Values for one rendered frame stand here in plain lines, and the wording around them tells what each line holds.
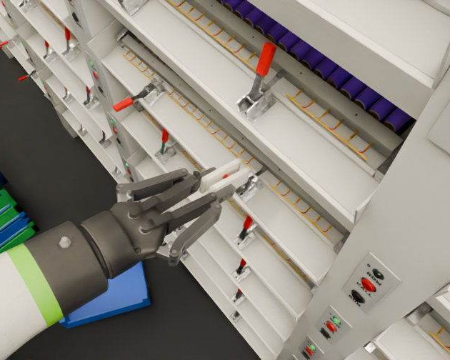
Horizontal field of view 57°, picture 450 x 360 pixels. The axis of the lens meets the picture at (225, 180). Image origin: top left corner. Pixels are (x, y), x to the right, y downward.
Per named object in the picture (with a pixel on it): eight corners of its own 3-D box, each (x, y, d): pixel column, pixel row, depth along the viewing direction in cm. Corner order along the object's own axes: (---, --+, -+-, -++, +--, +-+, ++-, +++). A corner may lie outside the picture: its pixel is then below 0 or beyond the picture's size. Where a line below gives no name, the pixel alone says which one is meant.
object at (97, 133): (135, 186, 140) (116, 171, 127) (52, 87, 165) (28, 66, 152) (179, 146, 141) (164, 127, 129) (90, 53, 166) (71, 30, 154)
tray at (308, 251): (320, 289, 62) (318, 281, 54) (110, 73, 88) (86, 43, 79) (413, 198, 64) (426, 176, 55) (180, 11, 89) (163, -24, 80)
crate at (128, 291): (66, 328, 145) (58, 323, 138) (62, 276, 156) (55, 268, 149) (151, 304, 150) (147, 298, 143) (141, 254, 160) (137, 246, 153)
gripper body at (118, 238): (77, 244, 52) (140, 211, 57) (112, 296, 49) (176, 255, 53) (69, 209, 46) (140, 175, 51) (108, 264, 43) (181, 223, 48)
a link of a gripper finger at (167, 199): (133, 235, 52) (127, 228, 53) (199, 192, 58) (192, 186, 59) (133, 217, 49) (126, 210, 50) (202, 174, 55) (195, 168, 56)
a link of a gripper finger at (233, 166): (201, 194, 57) (198, 191, 58) (238, 173, 61) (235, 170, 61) (204, 181, 55) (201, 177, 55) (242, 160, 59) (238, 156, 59)
